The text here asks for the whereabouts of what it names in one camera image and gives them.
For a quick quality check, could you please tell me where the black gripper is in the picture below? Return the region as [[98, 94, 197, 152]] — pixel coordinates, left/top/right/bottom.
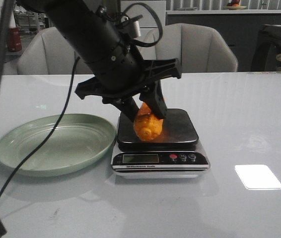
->
[[74, 43, 182, 122]]

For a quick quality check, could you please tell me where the orange corn cob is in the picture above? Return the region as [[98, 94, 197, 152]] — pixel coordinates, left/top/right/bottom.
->
[[133, 102, 164, 141]]

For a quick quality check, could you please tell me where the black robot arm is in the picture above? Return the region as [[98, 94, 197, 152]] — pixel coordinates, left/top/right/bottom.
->
[[19, 0, 181, 120]]

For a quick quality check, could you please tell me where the digital kitchen scale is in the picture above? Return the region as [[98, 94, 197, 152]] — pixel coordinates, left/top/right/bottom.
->
[[111, 109, 211, 179]]

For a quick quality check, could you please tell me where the pale green plate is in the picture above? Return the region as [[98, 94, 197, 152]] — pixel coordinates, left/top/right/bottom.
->
[[0, 114, 116, 177]]

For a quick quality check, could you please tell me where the grey chair on right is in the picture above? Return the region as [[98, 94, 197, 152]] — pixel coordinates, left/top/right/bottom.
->
[[140, 23, 238, 73]]

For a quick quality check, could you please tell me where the grey chair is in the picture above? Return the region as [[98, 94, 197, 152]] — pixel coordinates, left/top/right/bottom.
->
[[16, 26, 94, 75], [140, 23, 238, 73]]

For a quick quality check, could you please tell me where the grey chair on left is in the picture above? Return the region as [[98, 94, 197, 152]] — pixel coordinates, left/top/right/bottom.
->
[[16, 26, 94, 75]]

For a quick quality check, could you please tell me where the dark grey counter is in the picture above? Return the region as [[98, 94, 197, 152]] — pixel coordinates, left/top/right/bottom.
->
[[167, 10, 281, 71]]

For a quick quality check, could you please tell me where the fruit plate on counter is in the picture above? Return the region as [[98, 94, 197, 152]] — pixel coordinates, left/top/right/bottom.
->
[[224, 0, 247, 10]]

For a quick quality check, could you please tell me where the red trash bin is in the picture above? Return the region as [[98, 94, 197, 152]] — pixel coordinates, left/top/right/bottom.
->
[[7, 27, 22, 52]]

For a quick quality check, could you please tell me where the black appliance at right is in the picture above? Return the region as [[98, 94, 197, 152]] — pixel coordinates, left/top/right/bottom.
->
[[251, 25, 281, 71]]

